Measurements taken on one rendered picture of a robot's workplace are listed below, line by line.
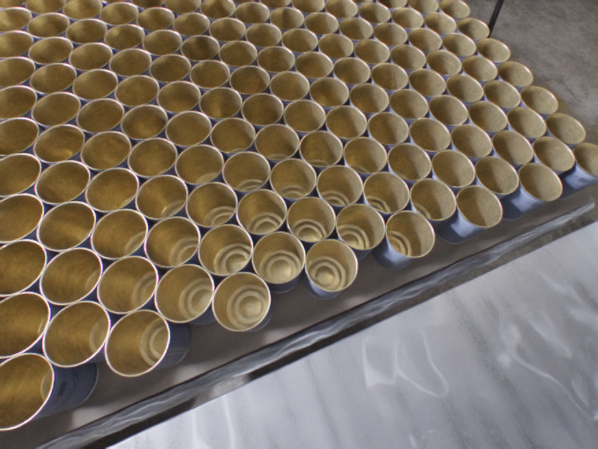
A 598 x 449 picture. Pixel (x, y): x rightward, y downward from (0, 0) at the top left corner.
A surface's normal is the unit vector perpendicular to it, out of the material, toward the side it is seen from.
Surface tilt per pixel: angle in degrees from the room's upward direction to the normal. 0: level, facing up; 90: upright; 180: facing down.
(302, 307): 2
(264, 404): 0
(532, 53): 0
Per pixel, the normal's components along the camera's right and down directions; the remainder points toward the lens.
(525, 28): 0.05, -0.43
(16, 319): 0.98, 0.18
